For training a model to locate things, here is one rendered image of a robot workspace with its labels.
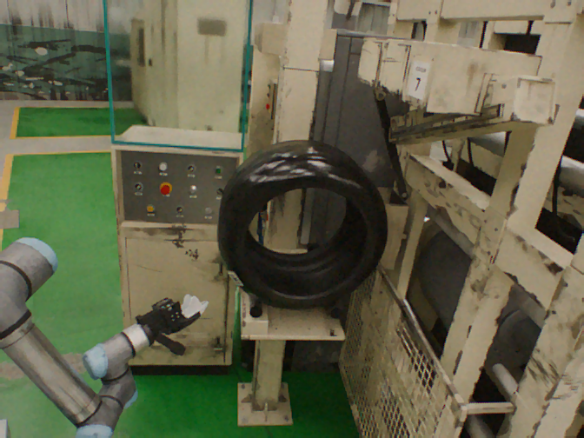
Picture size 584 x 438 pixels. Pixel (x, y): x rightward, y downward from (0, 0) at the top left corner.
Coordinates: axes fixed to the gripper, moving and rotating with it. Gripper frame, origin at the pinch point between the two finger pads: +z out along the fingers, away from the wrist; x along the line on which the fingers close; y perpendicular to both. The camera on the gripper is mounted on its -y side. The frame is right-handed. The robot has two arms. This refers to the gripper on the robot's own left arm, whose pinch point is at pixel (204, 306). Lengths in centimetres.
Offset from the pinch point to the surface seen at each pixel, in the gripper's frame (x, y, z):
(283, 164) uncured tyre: -18.9, 35.0, 28.3
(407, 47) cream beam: -53, 58, 47
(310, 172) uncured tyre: -25, 31, 32
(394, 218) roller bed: -18, -1, 80
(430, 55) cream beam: -63, 54, 38
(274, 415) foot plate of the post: 46, -94, 40
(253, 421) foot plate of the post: 50, -91, 30
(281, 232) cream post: 17, 3, 51
